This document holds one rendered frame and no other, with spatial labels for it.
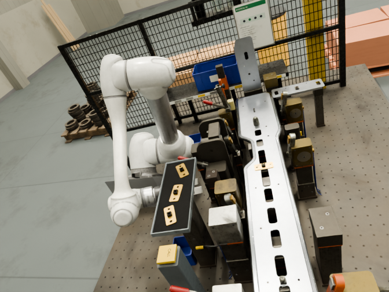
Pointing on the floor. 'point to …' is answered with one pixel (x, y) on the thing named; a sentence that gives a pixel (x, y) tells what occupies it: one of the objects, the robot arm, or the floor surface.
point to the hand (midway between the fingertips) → (197, 185)
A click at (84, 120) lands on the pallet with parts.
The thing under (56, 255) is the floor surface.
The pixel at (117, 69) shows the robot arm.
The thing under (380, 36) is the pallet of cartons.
